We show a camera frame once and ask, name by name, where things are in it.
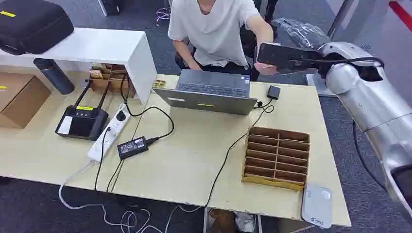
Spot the person's left hand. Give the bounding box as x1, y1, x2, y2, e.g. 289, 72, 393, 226
254, 62, 279, 76

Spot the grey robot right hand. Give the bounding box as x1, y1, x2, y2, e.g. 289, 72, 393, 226
272, 17, 330, 50

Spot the small black charger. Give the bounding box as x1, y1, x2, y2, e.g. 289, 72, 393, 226
266, 85, 281, 100

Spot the black office chair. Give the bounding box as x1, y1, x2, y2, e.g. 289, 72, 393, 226
174, 25, 258, 81

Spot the person's leg and shoe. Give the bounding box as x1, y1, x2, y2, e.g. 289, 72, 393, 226
264, 0, 279, 25

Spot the chrome stanchion pole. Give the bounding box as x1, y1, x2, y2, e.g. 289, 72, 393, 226
326, 0, 355, 41

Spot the person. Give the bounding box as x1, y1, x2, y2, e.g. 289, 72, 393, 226
167, 0, 275, 76

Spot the grey panel stand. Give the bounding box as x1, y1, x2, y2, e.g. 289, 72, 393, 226
306, 0, 392, 98

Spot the grey laptop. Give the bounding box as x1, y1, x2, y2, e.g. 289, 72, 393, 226
153, 69, 258, 116

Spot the wooden divided card box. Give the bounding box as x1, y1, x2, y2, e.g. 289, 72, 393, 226
241, 126, 311, 192

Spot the chrome stool base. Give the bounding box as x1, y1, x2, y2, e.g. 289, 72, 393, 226
156, 6, 171, 23

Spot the white flat device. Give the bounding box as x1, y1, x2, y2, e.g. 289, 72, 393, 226
301, 183, 334, 230

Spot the white plastic bag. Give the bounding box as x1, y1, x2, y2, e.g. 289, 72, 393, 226
234, 211, 257, 233

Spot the black power adapter brick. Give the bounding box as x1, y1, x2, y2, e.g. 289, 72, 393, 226
116, 136, 149, 161

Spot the wooden organizer with cards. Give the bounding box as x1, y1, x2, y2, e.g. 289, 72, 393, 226
88, 63, 136, 97

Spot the cardboard box under table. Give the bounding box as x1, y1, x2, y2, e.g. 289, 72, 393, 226
209, 209, 236, 233

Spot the black cabinet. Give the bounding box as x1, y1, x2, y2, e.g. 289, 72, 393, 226
98, 0, 124, 17

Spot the white power strip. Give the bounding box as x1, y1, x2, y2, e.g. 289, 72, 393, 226
86, 103, 131, 163

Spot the white desk shelf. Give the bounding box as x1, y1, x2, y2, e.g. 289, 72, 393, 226
0, 27, 158, 105

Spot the black remote controller with antennas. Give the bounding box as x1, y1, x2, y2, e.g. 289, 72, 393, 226
54, 80, 110, 141

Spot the dark grey bottle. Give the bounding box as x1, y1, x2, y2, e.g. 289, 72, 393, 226
33, 58, 75, 96

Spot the black carrying case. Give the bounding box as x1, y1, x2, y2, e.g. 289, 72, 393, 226
0, 0, 75, 56

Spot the brown cardboard box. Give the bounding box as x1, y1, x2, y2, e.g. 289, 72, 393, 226
0, 72, 52, 130

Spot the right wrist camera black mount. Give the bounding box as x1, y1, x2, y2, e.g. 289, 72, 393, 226
257, 42, 323, 75

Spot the short black charger cable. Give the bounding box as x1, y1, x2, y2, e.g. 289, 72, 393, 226
254, 98, 274, 110

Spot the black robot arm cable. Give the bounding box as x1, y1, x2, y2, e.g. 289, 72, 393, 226
352, 120, 387, 190
302, 56, 385, 70

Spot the long black laptop cable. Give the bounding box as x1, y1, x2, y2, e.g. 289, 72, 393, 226
204, 104, 275, 208

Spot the black adapter output cable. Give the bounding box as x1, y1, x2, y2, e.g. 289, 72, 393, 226
120, 74, 175, 144

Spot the black adapter input cable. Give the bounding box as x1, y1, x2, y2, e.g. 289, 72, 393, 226
106, 158, 125, 194

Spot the black cable from power strip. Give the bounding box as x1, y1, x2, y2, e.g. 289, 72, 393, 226
94, 127, 112, 191

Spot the white power cable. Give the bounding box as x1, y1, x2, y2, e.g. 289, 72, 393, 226
58, 161, 204, 233

